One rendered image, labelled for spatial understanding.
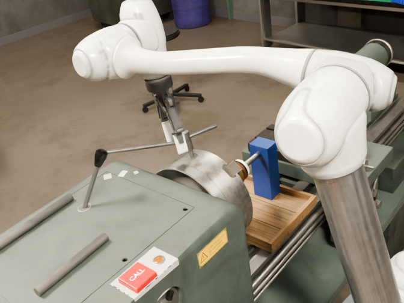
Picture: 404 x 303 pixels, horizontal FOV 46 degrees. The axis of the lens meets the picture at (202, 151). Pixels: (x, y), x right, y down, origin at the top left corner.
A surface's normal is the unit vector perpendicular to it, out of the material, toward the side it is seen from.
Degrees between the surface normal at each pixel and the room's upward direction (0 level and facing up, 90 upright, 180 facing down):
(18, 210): 0
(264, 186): 90
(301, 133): 85
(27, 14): 90
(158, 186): 0
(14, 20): 90
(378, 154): 0
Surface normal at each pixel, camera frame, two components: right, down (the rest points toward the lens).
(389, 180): -0.63, 0.47
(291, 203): -0.15, -0.85
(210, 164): 0.11, -0.73
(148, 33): 0.73, 0.04
